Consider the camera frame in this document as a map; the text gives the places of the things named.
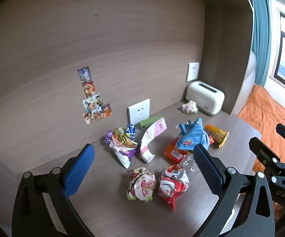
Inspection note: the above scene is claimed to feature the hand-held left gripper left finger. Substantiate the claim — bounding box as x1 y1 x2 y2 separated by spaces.
12 143 96 237

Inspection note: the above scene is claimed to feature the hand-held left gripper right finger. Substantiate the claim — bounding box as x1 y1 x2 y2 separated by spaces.
193 143 276 237

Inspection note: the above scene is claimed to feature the purple snack wrapper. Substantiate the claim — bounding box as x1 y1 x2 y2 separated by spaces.
105 124 137 169

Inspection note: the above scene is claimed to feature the pink white toothpaste tube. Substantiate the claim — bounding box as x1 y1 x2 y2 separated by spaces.
140 118 168 163

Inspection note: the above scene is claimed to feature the clear blister pack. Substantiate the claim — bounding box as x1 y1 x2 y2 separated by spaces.
180 153 197 173

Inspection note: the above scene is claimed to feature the orange paper cup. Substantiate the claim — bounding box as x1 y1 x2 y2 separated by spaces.
204 124 230 148

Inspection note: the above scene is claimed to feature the blue snack bag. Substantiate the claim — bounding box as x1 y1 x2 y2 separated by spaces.
176 118 210 151

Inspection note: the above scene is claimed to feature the red orange packet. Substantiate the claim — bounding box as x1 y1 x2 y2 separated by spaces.
164 136 214 165

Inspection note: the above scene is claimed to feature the crumpled red white wrapper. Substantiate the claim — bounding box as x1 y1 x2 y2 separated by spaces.
126 167 157 202
158 164 190 213

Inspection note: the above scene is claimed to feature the crumpled pink white wrapper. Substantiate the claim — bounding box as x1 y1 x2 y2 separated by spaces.
181 100 198 114

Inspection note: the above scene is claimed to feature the cluster of picture stickers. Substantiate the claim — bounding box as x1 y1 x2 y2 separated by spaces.
78 66 113 124

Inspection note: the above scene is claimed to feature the pale padded headboard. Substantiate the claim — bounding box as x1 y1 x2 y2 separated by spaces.
241 51 257 104

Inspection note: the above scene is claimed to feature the white toaster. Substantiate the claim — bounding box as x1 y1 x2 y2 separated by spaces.
185 81 225 116

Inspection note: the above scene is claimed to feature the green tube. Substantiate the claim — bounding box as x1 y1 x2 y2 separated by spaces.
138 115 163 130

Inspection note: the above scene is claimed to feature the teal curtain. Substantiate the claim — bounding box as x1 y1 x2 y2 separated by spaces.
251 0 272 87

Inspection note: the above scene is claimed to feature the wooden desk side panel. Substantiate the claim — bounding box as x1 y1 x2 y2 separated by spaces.
204 0 254 115

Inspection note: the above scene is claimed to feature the white wall socket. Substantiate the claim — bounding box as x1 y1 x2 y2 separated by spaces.
186 62 200 82
128 99 151 126

